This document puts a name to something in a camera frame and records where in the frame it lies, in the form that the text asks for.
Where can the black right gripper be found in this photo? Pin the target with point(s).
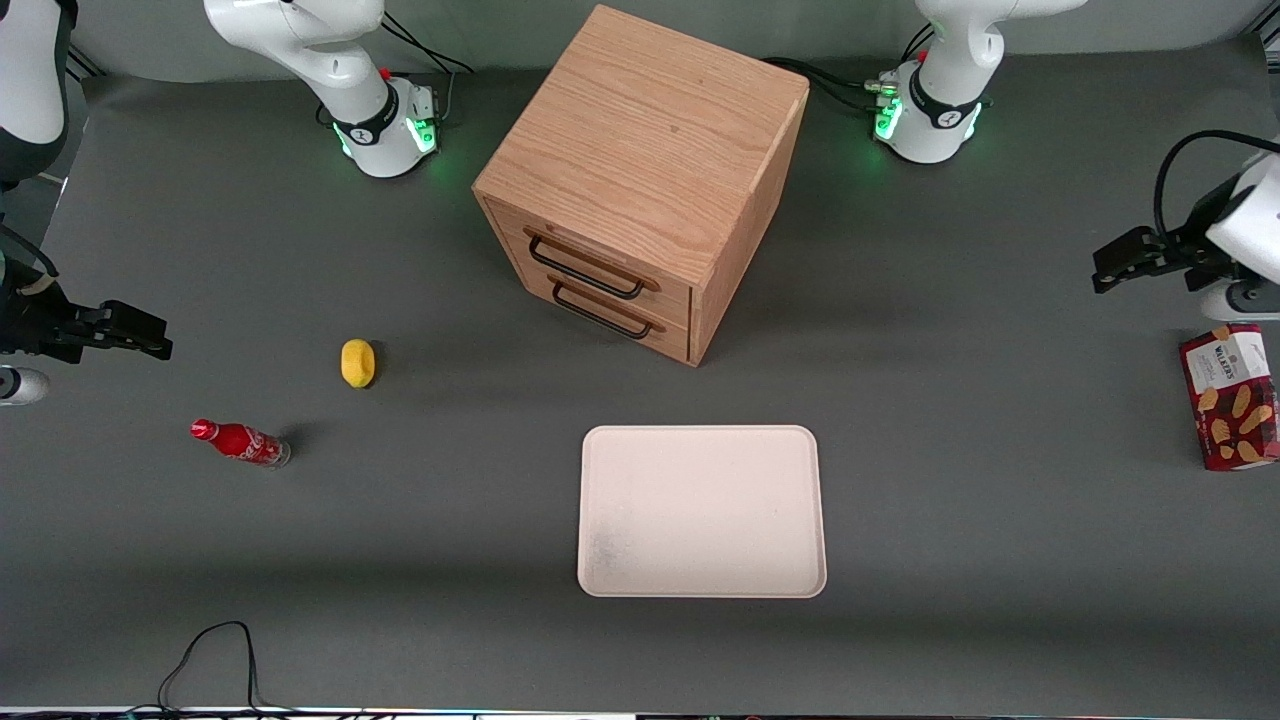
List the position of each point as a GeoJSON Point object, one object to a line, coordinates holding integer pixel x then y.
{"type": "Point", "coordinates": [38, 322]}

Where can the red cola bottle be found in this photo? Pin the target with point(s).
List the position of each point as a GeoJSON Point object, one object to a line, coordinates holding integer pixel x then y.
{"type": "Point", "coordinates": [240, 441]}

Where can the red cookie box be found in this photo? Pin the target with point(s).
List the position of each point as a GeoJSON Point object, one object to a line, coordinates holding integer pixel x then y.
{"type": "Point", "coordinates": [1230, 400]}

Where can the yellow lemon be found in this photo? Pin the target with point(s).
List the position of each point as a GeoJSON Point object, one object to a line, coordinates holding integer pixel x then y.
{"type": "Point", "coordinates": [357, 362]}

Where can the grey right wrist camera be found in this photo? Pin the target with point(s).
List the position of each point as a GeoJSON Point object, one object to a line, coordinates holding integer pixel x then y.
{"type": "Point", "coordinates": [20, 385]}

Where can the wooden two-drawer cabinet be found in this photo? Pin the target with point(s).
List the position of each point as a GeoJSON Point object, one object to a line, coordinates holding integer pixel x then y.
{"type": "Point", "coordinates": [650, 130]}

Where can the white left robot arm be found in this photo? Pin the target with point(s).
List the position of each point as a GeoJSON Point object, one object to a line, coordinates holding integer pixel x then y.
{"type": "Point", "coordinates": [940, 110]}

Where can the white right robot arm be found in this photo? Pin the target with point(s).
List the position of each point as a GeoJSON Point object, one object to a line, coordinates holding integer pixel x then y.
{"type": "Point", "coordinates": [300, 35]}

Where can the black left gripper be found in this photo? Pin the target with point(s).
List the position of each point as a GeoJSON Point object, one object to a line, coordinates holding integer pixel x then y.
{"type": "Point", "coordinates": [1187, 252]}

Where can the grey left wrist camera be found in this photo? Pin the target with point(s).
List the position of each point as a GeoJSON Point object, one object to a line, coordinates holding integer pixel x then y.
{"type": "Point", "coordinates": [1245, 298]}

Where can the white rectangular tray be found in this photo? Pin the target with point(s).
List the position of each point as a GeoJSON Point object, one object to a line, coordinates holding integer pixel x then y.
{"type": "Point", "coordinates": [700, 510]}

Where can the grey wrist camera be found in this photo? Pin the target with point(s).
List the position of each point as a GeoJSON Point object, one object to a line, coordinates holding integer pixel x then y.
{"type": "Point", "coordinates": [1245, 298]}
{"type": "Point", "coordinates": [20, 385]}

